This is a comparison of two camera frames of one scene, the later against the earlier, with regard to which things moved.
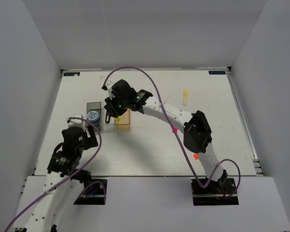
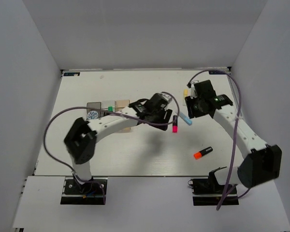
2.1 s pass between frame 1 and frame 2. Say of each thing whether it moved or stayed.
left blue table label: stayed
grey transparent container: stayed
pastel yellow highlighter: stayed
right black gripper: moved
